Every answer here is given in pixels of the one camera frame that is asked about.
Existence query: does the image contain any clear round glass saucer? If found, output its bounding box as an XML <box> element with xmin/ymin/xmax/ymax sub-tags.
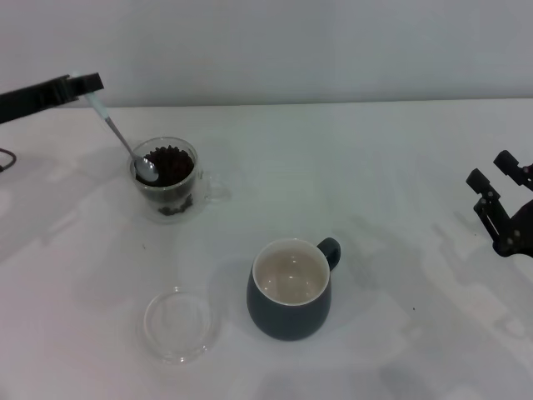
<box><xmin>142</xmin><ymin>285</ymin><xmax>222</xmax><ymax>365</ymax></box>

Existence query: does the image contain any clear double-walled glass cup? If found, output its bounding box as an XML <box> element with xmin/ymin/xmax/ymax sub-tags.
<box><xmin>126</xmin><ymin>136</ymin><xmax>232</xmax><ymax>227</ymax></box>

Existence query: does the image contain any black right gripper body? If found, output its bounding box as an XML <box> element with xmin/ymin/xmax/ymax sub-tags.
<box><xmin>492</xmin><ymin>194</ymin><xmax>533</xmax><ymax>258</ymax></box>

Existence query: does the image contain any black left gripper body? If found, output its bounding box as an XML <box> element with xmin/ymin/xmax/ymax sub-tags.
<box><xmin>0</xmin><ymin>83</ymin><xmax>47</xmax><ymax>125</ymax></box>

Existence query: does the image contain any metal spoon with blue handle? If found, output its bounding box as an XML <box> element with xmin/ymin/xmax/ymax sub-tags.
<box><xmin>70</xmin><ymin>71</ymin><xmax>161</xmax><ymax>183</ymax></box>

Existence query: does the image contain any coffee beans heap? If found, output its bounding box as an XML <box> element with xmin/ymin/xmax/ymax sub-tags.
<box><xmin>135</xmin><ymin>144</ymin><xmax>196</xmax><ymax>218</ymax></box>

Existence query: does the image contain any dark cable with metal plug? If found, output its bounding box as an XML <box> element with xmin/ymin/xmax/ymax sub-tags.
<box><xmin>0</xmin><ymin>147</ymin><xmax>18</xmax><ymax>173</ymax></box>

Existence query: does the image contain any dark teal ceramic mug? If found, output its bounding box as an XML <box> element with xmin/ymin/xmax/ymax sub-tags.
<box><xmin>245</xmin><ymin>237</ymin><xmax>343</xmax><ymax>343</ymax></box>

